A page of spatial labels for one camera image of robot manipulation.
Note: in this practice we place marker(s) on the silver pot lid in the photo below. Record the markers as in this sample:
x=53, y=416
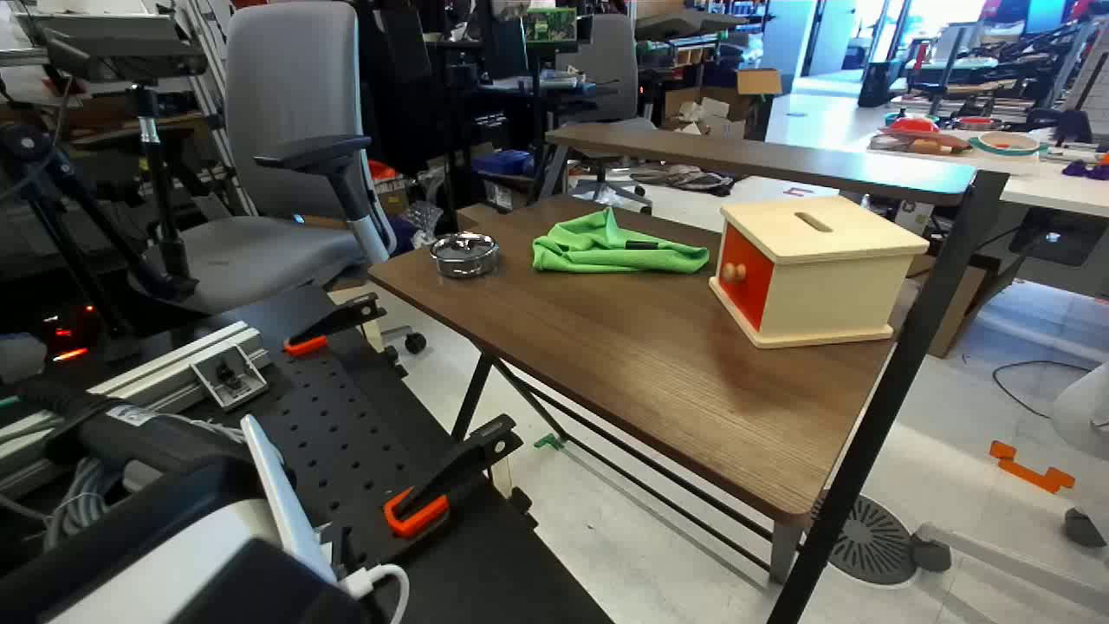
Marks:
x=467, y=244

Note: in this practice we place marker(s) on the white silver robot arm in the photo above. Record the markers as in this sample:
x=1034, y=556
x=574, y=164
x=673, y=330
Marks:
x=141, y=573

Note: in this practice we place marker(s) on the small silver pot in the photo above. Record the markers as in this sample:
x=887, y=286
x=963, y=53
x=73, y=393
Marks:
x=467, y=267

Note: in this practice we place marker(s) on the green cloth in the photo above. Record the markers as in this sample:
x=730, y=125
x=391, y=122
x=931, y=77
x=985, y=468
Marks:
x=599, y=248

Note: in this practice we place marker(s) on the dark grey desk top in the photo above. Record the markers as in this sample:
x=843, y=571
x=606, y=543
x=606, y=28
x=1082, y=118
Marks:
x=748, y=154

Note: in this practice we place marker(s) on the grey chair backrest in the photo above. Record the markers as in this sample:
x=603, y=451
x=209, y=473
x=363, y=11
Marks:
x=606, y=63

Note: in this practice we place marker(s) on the open cardboard box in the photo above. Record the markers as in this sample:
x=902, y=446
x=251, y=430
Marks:
x=721, y=108

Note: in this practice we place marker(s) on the wooden box red drawer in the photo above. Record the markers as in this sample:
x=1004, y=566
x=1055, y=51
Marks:
x=819, y=272

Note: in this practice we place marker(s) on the white flat panel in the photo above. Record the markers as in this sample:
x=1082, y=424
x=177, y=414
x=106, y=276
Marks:
x=283, y=497

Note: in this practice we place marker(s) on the grey office chair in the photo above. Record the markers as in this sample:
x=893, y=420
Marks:
x=289, y=107

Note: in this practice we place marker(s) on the black slanted desk leg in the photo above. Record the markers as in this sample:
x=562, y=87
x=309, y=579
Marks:
x=887, y=393

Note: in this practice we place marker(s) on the round grey floor grate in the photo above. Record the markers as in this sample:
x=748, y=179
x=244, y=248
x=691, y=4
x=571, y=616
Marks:
x=876, y=543

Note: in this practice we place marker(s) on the red orange toy pile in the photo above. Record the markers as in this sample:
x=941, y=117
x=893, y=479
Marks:
x=918, y=135

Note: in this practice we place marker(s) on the black tripod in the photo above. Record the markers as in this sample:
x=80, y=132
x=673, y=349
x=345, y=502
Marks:
x=158, y=175

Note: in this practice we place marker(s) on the black box under table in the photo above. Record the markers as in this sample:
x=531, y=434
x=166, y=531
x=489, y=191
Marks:
x=1059, y=237

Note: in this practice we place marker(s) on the white work table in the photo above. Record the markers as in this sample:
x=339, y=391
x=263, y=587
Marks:
x=1059, y=191

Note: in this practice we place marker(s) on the black metal table frame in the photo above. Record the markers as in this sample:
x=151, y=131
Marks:
x=474, y=397

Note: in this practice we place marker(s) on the aluminium profile rail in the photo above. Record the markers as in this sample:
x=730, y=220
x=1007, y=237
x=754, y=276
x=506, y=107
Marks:
x=159, y=367

